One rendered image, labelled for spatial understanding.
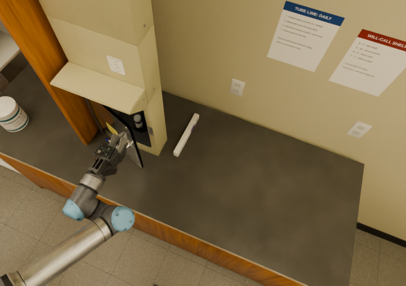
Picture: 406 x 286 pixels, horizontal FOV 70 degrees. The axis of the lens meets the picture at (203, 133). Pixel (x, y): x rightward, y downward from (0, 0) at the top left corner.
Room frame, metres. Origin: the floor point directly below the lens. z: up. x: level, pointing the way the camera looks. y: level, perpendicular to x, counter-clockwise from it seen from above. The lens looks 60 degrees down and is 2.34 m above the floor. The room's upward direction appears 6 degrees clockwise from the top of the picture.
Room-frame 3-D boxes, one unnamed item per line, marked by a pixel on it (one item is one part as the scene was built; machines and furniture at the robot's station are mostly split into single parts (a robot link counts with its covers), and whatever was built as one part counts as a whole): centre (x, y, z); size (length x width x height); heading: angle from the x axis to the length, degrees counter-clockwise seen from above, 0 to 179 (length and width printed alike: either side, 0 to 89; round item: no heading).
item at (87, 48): (0.79, 0.34, 1.33); 0.32 x 0.25 x 0.77; 73
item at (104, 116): (0.62, 0.40, 1.19); 0.30 x 0.01 x 0.40; 54
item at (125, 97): (0.62, 0.39, 1.46); 0.32 x 0.12 x 0.10; 73
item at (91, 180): (0.33, 0.38, 1.33); 0.08 x 0.05 x 0.08; 74
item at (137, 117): (0.77, 0.33, 1.13); 0.11 x 0.11 x 0.21
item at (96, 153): (0.40, 0.35, 1.34); 0.12 x 0.08 x 0.09; 164
